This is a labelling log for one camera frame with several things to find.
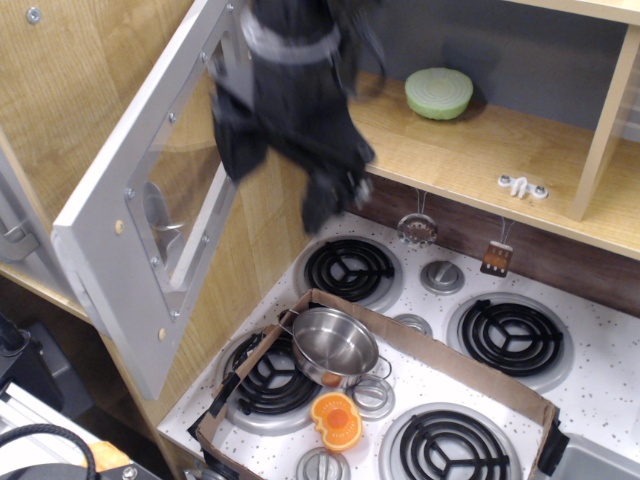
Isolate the grey sink basin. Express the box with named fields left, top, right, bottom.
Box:
left=549, top=434, right=639, bottom=480

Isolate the front right black burner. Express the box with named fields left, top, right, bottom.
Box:
left=378, top=402, right=523, bottom=480

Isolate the white plastic door catch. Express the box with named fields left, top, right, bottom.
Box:
left=497, top=174, right=549, bottom=200

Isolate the brown cardboard barrier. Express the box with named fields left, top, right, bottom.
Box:
left=175, top=292, right=568, bottom=479

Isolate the grey front stove knob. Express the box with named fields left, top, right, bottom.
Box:
left=296, top=448, right=351, bottom=480

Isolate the orange toy fruit half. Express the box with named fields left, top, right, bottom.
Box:
left=310, top=392, right=363, bottom=453

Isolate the black cable loop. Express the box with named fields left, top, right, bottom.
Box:
left=0, top=423, right=97, bottom=480

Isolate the black burner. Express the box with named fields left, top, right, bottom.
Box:
left=226, top=333, right=325, bottom=436
left=378, top=402, right=523, bottom=480
left=292, top=235, right=404, bottom=313
left=446, top=292, right=574, bottom=394

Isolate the hanging brown spatula toy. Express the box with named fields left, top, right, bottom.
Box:
left=480, top=217, right=514, bottom=278

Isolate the front left black burner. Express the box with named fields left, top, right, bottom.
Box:
left=226, top=333, right=325, bottom=436

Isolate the hanging silver strainer toy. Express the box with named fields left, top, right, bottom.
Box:
left=396, top=189, right=439, bottom=248

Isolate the green toy onion half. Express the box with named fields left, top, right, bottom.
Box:
left=405, top=68, right=474, bottom=121

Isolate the silver toy microwave door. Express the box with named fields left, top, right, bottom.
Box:
left=51, top=1, right=251, bottom=400

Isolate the grey back stove knob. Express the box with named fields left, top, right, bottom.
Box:
left=420, top=260, right=465, bottom=295

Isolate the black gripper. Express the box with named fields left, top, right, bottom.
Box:
left=213, top=48, right=374, bottom=234

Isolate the grey middle stove knob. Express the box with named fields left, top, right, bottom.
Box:
left=394, top=313, right=433, bottom=337

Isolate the black box on floor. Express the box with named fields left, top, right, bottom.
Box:
left=1, top=315, right=94, bottom=419

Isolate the back left black burner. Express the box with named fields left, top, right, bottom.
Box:
left=292, top=235, right=404, bottom=313

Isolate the grey stove knob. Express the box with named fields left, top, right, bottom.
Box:
left=296, top=448, right=351, bottom=480
left=347, top=376, right=396, bottom=421
left=420, top=260, right=465, bottom=295
left=394, top=313, right=433, bottom=337

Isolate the stainless steel pot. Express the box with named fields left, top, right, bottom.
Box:
left=278, top=306, right=392, bottom=389

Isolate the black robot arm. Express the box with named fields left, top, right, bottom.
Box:
left=213, top=1, right=385, bottom=235

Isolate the grey fridge door handle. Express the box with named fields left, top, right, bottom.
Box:
left=0, top=149, right=71, bottom=306

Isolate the back right black burner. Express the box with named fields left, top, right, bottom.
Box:
left=446, top=292, right=574, bottom=394

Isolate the grey centre stove knob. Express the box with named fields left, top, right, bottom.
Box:
left=347, top=376, right=396, bottom=421

